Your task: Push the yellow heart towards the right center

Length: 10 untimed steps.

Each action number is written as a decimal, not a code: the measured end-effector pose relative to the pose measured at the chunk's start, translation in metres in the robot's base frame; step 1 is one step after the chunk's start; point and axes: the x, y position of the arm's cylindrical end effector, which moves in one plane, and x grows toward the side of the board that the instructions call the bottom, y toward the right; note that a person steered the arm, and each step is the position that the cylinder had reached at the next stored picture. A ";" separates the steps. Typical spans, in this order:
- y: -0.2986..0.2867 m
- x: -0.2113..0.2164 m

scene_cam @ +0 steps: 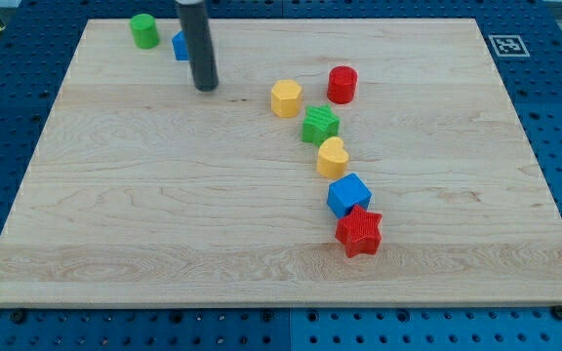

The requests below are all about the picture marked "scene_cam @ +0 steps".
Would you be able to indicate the yellow heart block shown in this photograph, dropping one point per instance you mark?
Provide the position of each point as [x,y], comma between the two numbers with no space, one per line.
[332,158]

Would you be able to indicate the blue cube block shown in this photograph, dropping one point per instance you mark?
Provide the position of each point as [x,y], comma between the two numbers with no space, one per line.
[345,193]

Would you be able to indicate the green star block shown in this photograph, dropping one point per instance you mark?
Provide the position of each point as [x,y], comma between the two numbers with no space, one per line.
[319,123]

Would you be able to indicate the yellow hexagon block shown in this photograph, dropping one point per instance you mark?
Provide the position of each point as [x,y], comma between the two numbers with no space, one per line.
[286,98]

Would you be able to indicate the red star block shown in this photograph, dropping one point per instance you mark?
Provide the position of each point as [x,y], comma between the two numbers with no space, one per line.
[359,232]

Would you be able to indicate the red cylinder block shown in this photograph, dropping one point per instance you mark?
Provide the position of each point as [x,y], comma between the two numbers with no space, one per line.
[342,84]

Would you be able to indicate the light wooden board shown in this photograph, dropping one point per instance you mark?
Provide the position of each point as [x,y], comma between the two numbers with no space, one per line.
[143,192]

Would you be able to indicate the blue block behind rod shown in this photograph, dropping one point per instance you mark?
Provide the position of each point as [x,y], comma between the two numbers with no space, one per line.
[180,47]

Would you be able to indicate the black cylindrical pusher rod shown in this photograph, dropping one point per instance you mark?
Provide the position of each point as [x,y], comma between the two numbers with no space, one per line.
[196,30]

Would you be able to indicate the green cylinder block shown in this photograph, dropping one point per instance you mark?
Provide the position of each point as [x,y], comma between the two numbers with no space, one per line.
[144,31]

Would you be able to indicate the white fiducial marker tag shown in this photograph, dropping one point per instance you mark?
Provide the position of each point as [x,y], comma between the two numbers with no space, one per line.
[508,46]

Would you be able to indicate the black screw bottom right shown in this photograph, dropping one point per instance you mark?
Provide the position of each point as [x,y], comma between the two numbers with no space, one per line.
[556,312]

